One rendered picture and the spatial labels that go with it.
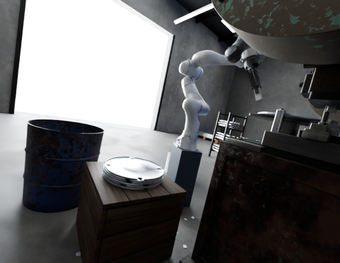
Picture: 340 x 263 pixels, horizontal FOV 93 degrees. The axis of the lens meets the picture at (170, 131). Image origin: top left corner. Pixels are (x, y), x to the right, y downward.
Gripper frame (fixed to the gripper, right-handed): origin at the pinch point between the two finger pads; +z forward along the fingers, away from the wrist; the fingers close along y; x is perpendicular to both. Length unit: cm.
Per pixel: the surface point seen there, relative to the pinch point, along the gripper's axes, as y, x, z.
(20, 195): 92, -115, 44
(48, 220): 79, -88, 57
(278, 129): 19.2, 9.9, 23.5
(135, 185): 56, -35, 40
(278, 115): 19.3, 10.9, 18.3
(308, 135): 25.7, 19.0, 28.2
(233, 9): 46.8, 11.9, -11.9
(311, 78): 5.1, 22.4, 3.1
